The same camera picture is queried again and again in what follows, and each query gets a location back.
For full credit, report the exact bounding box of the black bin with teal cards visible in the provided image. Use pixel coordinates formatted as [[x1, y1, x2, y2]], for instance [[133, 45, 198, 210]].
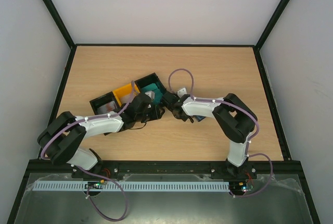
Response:
[[135, 72, 167, 105]]

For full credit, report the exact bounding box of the yellow plastic bin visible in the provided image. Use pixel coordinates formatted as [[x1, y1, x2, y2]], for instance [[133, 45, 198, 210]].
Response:
[[112, 83, 132, 106]]

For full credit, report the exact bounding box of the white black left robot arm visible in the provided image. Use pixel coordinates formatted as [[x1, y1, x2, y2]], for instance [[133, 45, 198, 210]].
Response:
[[37, 93, 165, 171]]

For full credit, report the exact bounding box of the black aluminium frame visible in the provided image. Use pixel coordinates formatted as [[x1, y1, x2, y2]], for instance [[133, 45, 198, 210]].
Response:
[[5, 0, 321, 224]]

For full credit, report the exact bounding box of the red patterned card stack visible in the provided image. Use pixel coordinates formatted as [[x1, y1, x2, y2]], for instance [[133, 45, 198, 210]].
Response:
[[97, 101, 117, 115]]

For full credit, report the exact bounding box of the blue leather card holder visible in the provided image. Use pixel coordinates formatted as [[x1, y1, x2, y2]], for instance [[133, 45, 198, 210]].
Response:
[[194, 115, 205, 122]]

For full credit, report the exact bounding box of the light blue slotted cable duct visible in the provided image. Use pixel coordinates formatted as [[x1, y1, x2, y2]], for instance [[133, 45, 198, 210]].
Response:
[[32, 181, 229, 192]]

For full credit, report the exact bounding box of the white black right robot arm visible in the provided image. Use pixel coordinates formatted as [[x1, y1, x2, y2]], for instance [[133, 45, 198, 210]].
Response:
[[161, 92, 259, 178]]

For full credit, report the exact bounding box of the teal card stack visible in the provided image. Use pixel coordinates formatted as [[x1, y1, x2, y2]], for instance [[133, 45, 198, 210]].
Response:
[[142, 83, 163, 105]]

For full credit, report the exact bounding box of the black bin with red cards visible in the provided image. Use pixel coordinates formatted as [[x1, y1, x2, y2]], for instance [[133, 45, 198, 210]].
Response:
[[89, 92, 120, 115]]

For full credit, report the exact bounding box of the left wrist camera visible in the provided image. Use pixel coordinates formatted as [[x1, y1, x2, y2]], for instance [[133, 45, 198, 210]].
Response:
[[145, 91, 155, 101]]

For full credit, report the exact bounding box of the white red card stack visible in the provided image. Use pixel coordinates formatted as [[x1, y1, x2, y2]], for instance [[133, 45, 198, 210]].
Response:
[[120, 94, 136, 104]]

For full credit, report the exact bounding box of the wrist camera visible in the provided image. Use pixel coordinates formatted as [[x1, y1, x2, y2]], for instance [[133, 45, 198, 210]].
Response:
[[145, 91, 155, 101], [177, 87, 187, 98]]

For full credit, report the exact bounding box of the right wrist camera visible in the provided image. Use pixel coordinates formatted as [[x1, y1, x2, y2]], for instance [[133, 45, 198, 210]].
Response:
[[177, 87, 187, 98]]

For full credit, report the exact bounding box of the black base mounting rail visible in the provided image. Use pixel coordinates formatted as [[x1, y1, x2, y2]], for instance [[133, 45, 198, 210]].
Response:
[[71, 160, 258, 180]]

